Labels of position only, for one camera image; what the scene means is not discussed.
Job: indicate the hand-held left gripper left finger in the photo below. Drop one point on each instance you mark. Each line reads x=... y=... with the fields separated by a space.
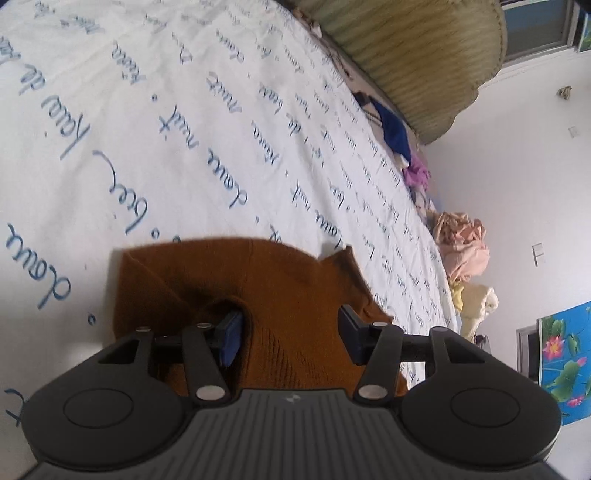
x=229 y=339

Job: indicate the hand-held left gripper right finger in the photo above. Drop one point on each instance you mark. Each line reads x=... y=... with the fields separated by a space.
x=353 y=337

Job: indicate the brown knit sweater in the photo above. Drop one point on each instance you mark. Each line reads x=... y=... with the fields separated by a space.
x=286 y=286

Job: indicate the pink clothes pile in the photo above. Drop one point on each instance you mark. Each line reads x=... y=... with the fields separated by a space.
x=461 y=249

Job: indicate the yellow cloth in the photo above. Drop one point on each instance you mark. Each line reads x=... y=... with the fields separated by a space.
x=456 y=297

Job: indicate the cream padded jacket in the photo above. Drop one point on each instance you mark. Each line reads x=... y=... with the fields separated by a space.
x=480 y=307

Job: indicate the grey framed panel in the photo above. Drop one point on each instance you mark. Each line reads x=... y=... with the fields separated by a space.
x=527 y=353

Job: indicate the purple cloth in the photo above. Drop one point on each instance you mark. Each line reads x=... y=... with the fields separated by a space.
x=418 y=173

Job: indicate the dark blue cloth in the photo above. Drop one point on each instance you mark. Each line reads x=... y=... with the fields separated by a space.
x=392 y=131

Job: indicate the white script-printed blanket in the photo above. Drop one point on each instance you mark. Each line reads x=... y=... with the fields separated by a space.
x=161 y=138

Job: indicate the striped dark cloth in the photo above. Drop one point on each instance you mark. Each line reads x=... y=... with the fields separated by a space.
x=368 y=108

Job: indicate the beige striped curtain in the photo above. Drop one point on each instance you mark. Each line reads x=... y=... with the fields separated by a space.
x=415 y=50

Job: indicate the window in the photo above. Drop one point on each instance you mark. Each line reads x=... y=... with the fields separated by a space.
x=535 y=23

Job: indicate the tall white wall plate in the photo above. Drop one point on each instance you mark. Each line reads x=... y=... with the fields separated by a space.
x=539 y=254

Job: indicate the blue lotus wall poster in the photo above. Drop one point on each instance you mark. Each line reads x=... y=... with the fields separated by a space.
x=565 y=360

